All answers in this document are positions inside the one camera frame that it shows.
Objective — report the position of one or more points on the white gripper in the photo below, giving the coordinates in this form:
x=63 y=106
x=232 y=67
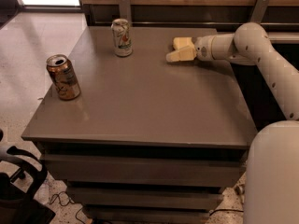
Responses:
x=203 y=48

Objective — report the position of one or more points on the yellow sponge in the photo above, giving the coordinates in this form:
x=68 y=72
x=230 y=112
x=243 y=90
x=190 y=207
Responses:
x=181 y=42

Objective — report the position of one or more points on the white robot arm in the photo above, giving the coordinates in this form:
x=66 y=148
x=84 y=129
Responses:
x=272 y=175

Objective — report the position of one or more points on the white 7up can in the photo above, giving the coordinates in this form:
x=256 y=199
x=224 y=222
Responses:
x=121 y=37

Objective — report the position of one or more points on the orange soda can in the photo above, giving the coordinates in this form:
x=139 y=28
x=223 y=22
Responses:
x=63 y=76

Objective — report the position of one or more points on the grey drawer cabinet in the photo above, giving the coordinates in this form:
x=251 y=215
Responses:
x=146 y=141

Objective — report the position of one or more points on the black office chair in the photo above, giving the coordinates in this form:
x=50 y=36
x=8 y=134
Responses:
x=18 y=190

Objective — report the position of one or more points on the left metal bracket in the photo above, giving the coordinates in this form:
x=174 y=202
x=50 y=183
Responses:
x=125 y=10

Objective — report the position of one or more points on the metal bracket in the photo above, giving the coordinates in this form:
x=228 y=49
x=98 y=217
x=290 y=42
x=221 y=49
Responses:
x=125 y=10
x=258 y=11

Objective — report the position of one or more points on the right metal bracket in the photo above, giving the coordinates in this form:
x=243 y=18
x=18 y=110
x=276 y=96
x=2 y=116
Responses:
x=258 y=11

